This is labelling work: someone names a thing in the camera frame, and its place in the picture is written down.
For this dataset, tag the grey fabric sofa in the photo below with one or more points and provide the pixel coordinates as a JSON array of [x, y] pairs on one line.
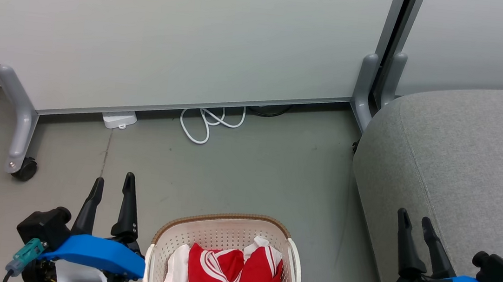
[[472, 173]]

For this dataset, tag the grey partition foot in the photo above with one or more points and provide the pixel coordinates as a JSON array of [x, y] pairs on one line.
[[22, 121], [394, 76], [363, 92]]

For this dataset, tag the small white power adapter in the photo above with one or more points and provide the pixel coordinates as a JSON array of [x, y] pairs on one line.
[[119, 119]]

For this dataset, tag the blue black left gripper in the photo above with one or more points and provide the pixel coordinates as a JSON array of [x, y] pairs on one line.
[[99, 253]]

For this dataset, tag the white plastic laundry basket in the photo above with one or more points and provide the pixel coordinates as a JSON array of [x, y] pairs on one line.
[[218, 235]]

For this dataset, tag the black caster wheel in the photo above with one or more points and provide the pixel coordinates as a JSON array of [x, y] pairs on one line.
[[355, 146], [25, 170]]

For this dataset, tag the wide white partition panel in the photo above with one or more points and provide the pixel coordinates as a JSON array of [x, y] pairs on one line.
[[174, 35]]

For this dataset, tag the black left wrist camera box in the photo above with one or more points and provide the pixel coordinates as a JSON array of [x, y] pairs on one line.
[[44, 226]]

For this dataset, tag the narrow white partition panel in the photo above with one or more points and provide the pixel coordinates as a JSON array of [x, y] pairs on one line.
[[486, 39]]

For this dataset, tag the red white jersey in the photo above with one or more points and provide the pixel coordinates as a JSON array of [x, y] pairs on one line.
[[228, 274]]

